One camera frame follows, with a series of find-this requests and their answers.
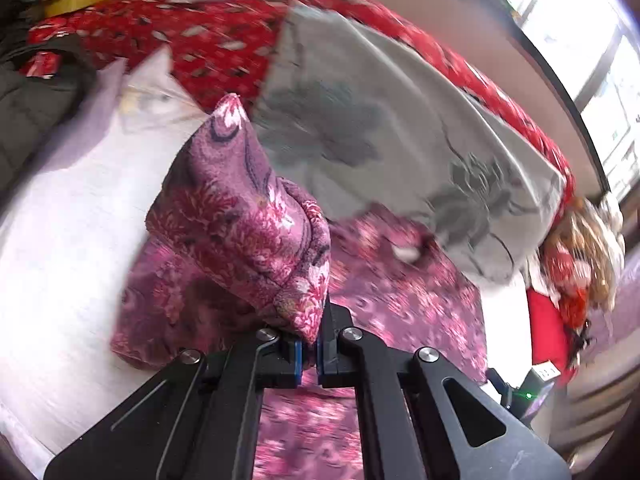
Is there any red cloth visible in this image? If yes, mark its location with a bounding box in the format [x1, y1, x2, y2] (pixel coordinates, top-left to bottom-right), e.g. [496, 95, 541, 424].
[525, 287, 577, 387]

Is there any purple floral pillowcase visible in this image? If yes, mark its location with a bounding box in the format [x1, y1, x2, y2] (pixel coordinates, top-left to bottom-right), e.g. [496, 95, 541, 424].
[110, 92, 489, 480]

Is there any red printed blanket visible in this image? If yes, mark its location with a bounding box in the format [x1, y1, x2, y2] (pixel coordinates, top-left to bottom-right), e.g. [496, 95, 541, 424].
[27, 0, 576, 206]

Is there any lavender sheet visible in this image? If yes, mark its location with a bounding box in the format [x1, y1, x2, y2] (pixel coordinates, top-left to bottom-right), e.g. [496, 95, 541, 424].
[47, 57, 128, 173]

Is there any grey floral pillow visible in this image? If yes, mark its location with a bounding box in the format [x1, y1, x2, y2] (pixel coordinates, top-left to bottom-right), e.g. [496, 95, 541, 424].
[252, 5, 567, 284]

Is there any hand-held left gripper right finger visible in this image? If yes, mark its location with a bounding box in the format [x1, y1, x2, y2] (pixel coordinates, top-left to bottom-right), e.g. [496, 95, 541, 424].
[316, 304, 572, 480]

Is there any white quilted bed cover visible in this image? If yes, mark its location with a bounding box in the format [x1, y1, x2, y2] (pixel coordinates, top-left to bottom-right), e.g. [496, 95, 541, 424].
[0, 50, 535, 479]

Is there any dark green puffer jacket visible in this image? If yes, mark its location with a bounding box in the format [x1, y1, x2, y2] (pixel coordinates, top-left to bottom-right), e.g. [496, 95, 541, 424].
[0, 35, 99, 202]

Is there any window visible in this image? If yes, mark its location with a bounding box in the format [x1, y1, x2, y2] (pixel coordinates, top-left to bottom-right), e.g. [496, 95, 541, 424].
[435, 0, 640, 202]

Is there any blond doll in packaging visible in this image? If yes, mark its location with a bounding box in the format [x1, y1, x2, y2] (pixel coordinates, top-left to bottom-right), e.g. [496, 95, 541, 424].
[541, 194, 627, 332]

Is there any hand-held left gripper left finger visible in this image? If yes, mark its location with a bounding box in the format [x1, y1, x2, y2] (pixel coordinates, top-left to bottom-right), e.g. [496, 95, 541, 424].
[44, 329, 304, 480]

